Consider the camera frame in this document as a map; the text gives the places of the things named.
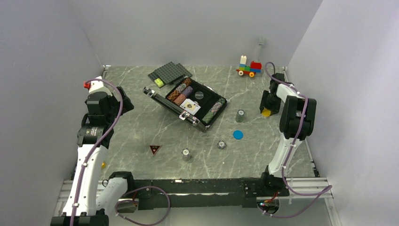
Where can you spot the blue round plastic disc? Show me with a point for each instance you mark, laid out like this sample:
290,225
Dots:
238,134

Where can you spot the playing card deck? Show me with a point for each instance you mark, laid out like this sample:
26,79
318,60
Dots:
190,106

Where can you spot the triangular all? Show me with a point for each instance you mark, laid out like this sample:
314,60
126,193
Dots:
154,149

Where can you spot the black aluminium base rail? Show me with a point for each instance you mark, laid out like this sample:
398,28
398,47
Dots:
208,192

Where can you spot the colourful lego train toy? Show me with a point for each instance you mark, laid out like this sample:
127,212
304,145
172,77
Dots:
251,70

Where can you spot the yellow round plastic disc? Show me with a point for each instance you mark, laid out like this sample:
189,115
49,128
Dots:
266,113

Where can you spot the short chip stack centre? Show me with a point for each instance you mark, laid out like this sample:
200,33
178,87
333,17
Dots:
221,144

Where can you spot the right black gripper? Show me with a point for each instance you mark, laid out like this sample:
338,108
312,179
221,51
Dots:
274,109

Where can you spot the aluminium poker case open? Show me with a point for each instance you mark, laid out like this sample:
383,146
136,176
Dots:
210,97

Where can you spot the dark grey lego baseplate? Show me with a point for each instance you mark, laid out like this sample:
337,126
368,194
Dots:
170,73

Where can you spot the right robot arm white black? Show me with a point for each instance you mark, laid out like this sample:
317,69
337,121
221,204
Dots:
296,124

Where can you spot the purple chip row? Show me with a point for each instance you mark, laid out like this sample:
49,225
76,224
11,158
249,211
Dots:
187,91

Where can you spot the orange brown chip row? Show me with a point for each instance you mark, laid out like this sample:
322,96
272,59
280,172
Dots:
179,89

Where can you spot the red pink chip row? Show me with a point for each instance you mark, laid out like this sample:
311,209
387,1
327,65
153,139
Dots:
179,99

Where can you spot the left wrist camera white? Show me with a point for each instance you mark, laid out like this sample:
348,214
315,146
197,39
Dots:
96,86

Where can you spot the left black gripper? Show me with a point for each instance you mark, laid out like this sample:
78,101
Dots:
126,105

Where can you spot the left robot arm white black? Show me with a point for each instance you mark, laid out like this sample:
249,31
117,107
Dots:
85,206

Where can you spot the yellow-green lego brick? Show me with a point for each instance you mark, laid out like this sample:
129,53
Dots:
159,82

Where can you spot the green blue chip row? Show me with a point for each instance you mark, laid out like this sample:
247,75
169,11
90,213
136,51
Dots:
213,110

